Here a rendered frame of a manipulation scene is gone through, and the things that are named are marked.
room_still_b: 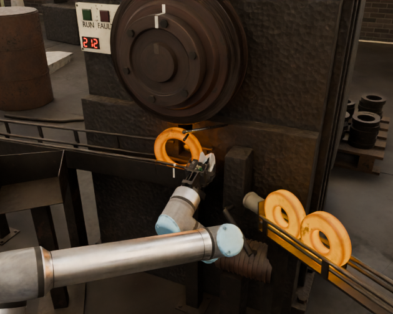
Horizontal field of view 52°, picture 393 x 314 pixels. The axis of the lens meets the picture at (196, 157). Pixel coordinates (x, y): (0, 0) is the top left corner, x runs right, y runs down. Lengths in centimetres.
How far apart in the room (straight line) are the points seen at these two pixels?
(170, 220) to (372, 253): 138
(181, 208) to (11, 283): 52
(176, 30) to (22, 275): 76
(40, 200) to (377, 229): 181
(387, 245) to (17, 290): 193
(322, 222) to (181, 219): 41
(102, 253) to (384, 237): 179
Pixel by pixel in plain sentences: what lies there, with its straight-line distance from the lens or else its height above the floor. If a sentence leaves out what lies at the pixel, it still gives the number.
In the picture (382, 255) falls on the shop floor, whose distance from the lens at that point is 237.
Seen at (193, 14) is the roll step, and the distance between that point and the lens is 125.
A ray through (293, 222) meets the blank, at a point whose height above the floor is 72.
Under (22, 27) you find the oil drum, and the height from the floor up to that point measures 77.
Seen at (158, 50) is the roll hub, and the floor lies 116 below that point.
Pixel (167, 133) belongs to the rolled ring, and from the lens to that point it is 147.
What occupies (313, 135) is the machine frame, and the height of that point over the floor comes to 87.
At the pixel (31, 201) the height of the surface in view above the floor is 60.
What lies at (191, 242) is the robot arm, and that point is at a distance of 110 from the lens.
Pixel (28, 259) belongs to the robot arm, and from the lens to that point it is 99.
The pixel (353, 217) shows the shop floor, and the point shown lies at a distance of 258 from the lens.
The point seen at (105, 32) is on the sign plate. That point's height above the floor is 114.
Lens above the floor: 144
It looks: 28 degrees down
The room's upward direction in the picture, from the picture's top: straight up
